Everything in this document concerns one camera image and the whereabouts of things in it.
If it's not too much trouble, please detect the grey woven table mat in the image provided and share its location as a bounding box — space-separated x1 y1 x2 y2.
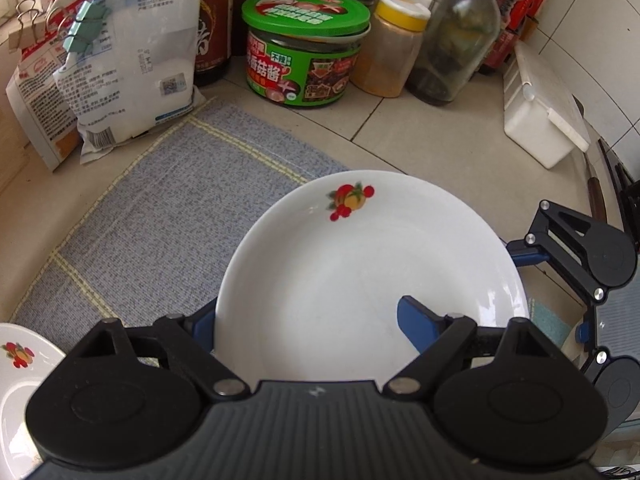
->
10 97 351 368

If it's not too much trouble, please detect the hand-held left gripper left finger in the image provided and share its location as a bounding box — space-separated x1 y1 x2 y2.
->
67 302 251 402

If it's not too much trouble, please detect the yellow lidded spice jar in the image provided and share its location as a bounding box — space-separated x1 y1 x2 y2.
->
349 0 432 98

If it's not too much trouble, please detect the white plastic box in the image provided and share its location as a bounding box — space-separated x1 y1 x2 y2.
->
502 40 592 170

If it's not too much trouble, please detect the green binder clip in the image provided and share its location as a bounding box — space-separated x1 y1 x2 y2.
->
75 0 113 28
61 20 98 56

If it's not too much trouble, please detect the green lidded sauce jar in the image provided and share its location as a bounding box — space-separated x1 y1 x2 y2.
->
241 0 372 109

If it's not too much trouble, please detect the wooden handled knife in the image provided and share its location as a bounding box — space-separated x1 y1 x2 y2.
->
572 97 608 223

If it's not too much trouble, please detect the red white food bag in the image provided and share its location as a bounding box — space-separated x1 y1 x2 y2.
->
6 0 108 173

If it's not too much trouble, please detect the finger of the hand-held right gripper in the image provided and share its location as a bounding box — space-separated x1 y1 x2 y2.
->
575 305 611 368
505 200 608 306

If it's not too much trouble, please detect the teal printed towel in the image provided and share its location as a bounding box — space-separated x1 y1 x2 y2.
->
529 297 573 348

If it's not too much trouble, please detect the metal binder clip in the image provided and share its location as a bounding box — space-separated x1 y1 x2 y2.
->
7 0 68 53

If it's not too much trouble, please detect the white blue food bag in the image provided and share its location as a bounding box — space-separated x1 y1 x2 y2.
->
52 0 198 166

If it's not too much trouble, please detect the person's off-white clothing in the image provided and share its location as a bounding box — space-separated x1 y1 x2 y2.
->
597 465 640 480

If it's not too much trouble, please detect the white fruit print plate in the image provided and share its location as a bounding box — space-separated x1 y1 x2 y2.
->
214 170 531 386
0 322 68 478

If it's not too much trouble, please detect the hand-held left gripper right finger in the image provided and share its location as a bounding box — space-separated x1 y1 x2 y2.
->
382 296 573 401

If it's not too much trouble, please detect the dark soy sauce bottle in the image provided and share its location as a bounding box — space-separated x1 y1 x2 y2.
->
192 0 236 87

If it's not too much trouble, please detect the red capped glass bottle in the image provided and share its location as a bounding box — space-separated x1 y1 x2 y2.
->
405 0 502 107

